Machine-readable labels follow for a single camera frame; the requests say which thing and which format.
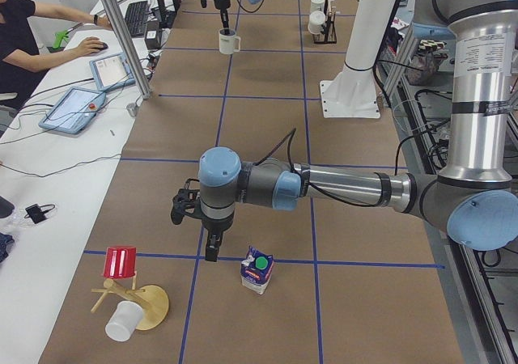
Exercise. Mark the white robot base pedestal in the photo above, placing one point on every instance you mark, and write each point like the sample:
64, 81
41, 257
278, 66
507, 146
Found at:
352, 93

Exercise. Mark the person in black shirt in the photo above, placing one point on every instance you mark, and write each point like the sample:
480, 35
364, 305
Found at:
22, 65

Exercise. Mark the red plastic cup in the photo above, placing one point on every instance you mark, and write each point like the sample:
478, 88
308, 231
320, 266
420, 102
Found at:
120, 262

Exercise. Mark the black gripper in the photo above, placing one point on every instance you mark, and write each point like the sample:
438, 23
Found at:
215, 226
221, 2

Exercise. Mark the black keyboard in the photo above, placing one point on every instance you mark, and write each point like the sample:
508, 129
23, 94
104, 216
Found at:
136, 17

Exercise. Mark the near blue teach pendant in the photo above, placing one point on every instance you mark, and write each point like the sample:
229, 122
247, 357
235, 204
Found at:
73, 111

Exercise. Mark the wooden cup tree stand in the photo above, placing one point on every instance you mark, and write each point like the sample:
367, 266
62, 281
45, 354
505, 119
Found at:
152, 298

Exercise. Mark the blue teach pendant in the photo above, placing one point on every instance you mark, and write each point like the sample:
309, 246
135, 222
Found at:
111, 72
73, 111

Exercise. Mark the green clamp tool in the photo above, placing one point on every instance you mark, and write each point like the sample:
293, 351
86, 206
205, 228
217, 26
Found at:
60, 40

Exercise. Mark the white milk carton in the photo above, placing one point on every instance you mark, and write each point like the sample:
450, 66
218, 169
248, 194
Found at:
256, 270

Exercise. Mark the white rack cup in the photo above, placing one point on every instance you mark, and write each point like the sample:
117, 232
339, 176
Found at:
316, 5
316, 21

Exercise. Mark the aluminium frame post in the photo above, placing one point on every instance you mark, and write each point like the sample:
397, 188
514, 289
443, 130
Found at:
123, 36

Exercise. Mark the lower white rack cup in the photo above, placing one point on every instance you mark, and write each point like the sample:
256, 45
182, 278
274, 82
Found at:
316, 21

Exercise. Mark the far blue teach pendant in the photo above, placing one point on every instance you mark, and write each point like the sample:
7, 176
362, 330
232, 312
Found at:
111, 72

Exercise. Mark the white plastic cup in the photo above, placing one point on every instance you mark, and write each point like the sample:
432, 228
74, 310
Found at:
124, 321

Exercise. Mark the small black adapter box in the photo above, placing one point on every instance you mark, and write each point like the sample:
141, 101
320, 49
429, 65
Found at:
37, 213

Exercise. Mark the upper white rack cup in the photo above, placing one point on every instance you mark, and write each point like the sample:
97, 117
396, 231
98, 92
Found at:
316, 5

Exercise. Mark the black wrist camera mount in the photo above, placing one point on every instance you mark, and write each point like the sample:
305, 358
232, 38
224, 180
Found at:
186, 203

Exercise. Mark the person hand on mouse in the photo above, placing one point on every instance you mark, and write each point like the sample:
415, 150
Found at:
87, 46

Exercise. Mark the black wire cup rack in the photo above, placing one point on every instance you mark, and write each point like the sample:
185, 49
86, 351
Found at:
328, 34

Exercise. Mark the white ceramic mug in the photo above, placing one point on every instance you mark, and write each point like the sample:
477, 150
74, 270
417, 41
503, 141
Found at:
229, 41

